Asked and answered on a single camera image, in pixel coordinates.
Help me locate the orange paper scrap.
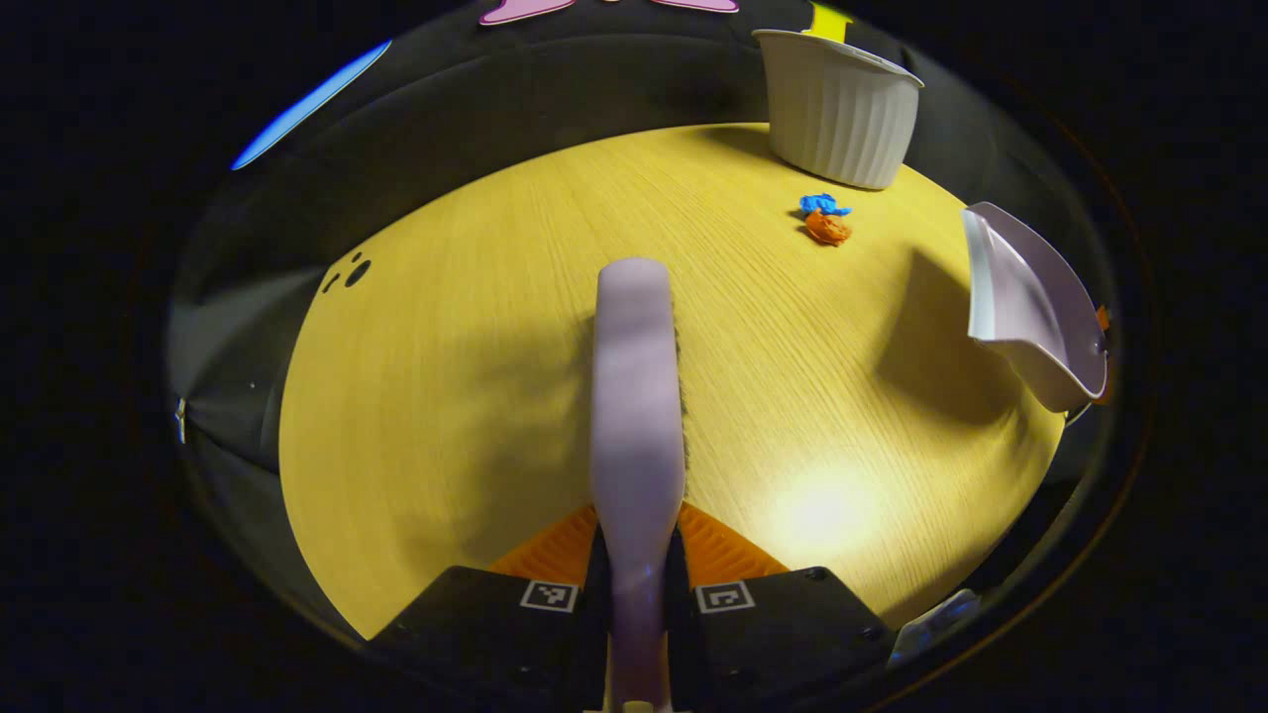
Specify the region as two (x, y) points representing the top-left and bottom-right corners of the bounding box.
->
(803, 210), (854, 248)

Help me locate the white ribbed garbage bin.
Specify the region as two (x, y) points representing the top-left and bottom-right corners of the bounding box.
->
(750, 28), (925, 192)

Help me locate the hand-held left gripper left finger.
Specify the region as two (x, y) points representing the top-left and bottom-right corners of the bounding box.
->
(369, 503), (609, 709)

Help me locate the lavender plastic dustpan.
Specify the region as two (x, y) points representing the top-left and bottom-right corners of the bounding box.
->
(960, 201), (1110, 415)

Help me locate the wooden desktop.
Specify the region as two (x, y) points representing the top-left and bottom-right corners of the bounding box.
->
(278, 122), (1067, 641)

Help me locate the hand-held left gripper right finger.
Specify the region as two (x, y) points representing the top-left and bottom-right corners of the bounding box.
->
(664, 500), (898, 710)

